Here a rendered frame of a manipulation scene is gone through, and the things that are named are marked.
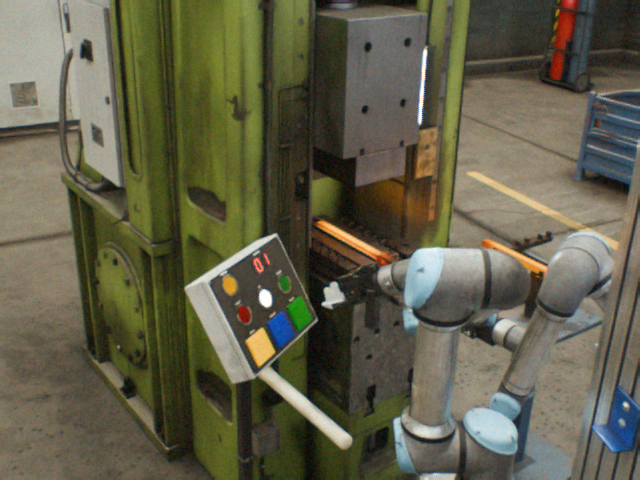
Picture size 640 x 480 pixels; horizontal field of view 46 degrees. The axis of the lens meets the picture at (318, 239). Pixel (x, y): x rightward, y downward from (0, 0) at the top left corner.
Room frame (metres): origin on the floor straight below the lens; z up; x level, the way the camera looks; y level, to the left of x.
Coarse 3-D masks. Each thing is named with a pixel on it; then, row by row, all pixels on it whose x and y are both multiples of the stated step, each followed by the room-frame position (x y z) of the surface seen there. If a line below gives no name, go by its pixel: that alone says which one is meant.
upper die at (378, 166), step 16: (320, 160) 2.30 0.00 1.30; (336, 160) 2.23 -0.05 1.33; (352, 160) 2.17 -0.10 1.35; (368, 160) 2.18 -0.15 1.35; (384, 160) 2.22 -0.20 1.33; (400, 160) 2.26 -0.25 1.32; (336, 176) 2.23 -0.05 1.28; (352, 176) 2.17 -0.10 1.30; (368, 176) 2.19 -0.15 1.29; (384, 176) 2.23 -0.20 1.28
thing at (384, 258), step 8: (320, 224) 2.48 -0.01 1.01; (328, 224) 2.47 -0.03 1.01; (336, 232) 2.40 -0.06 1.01; (344, 232) 2.41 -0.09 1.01; (352, 240) 2.34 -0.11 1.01; (360, 248) 2.29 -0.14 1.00; (368, 248) 2.28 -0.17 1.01; (376, 256) 2.23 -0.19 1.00; (384, 256) 2.21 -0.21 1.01; (384, 264) 2.20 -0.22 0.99
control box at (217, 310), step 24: (264, 240) 1.91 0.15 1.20; (240, 264) 1.78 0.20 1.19; (288, 264) 1.92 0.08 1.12; (192, 288) 1.67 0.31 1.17; (216, 288) 1.67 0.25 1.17; (240, 288) 1.73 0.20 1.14; (264, 288) 1.79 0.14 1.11; (216, 312) 1.64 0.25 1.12; (264, 312) 1.74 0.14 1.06; (312, 312) 1.89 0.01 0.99; (216, 336) 1.64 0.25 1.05; (240, 336) 1.64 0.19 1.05; (240, 360) 1.61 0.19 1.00
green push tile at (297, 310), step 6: (300, 300) 1.86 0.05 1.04; (288, 306) 1.82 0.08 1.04; (294, 306) 1.83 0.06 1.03; (300, 306) 1.85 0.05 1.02; (288, 312) 1.81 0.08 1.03; (294, 312) 1.82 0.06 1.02; (300, 312) 1.84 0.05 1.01; (306, 312) 1.86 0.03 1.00; (294, 318) 1.81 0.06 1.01; (300, 318) 1.82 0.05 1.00; (306, 318) 1.84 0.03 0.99; (294, 324) 1.80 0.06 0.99; (300, 324) 1.81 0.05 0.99
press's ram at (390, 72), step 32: (320, 32) 2.23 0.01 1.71; (352, 32) 2.14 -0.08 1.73; (384, 32) 2.21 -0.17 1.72; (416, 32) 2.28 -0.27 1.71; (320, 64) 2.22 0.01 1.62; (352, 64) 2.14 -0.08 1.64; (384, 64) 2.21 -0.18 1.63; (416, 64) 2.29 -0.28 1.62; (320, 96) 2.22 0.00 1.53; (352, 96) 2.14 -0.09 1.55; (384, 96) 2.21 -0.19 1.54; (416, 96) 2.29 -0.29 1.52; (320, 128) 2.22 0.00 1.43; (352, 128) 2.14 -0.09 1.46; (384, 128) 2.22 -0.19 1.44; (416, 128) 2.30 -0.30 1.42
